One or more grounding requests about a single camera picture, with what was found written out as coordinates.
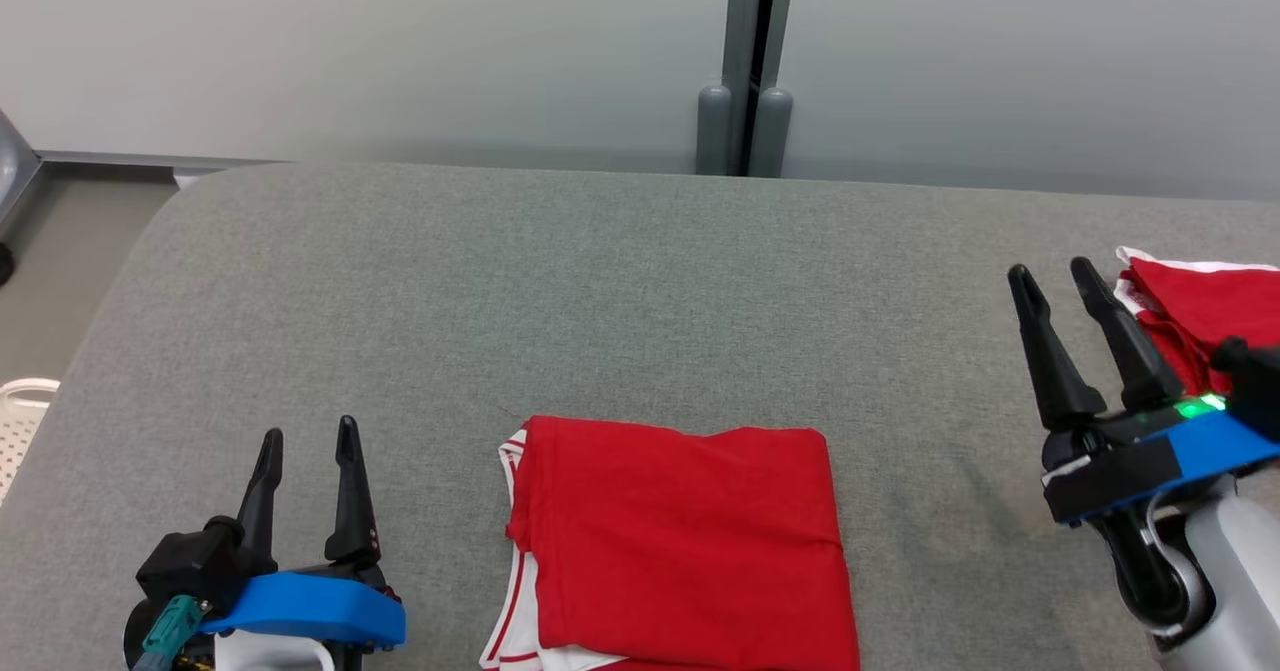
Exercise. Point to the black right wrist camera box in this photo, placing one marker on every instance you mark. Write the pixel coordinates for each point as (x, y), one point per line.
(1255, 381)

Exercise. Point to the grey partition end frame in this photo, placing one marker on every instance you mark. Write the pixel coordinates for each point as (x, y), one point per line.
(15, 166)

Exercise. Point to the red basketball jersey white sleeves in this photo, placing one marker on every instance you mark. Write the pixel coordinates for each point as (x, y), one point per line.
(680, 541)

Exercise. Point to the grey partition base rail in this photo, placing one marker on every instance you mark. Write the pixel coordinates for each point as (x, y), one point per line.
(160, 160)

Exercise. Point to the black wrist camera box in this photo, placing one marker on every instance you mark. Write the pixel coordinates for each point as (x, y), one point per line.
(1255, 381)
(185, 561)

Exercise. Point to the white perforated laundry basket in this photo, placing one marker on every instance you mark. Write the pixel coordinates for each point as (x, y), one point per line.
(20, 431)

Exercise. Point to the grey partition joint post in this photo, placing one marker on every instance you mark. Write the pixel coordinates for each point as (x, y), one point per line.
(745, 51)

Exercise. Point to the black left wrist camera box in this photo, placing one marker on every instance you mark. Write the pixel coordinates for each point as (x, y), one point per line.
(185, 561)

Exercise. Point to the red shorts white trim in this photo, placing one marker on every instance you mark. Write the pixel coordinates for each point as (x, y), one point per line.
(1200, 301)

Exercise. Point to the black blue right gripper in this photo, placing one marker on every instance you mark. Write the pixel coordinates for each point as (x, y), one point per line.
(1110, 471)

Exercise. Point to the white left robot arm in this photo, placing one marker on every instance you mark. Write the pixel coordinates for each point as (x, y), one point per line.
(270, 656)

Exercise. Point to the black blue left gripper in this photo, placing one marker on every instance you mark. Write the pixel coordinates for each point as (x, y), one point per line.
(310, 606)

